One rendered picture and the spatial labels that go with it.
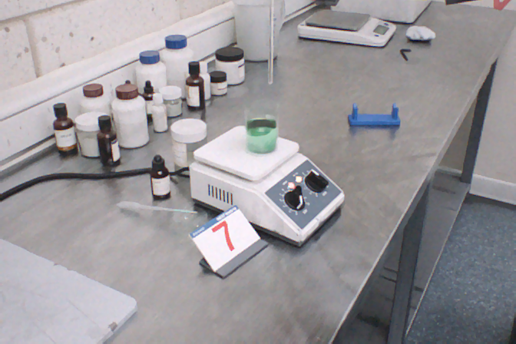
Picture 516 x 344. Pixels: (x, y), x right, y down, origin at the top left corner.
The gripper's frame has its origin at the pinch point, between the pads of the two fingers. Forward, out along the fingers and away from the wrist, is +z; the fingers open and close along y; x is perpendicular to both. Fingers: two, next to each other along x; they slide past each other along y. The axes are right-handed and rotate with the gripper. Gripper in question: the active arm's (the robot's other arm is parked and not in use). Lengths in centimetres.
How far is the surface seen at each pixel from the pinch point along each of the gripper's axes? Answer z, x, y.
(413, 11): -19, 31, -109
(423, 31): -22, 32, -89
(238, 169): 2.8, 26.3, 6.9
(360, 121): -11.0, 34.4, -30.2
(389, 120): -16.5, 34.3, -31.9
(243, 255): -0.2, 34.6, 14.9
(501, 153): -59, 91, -135
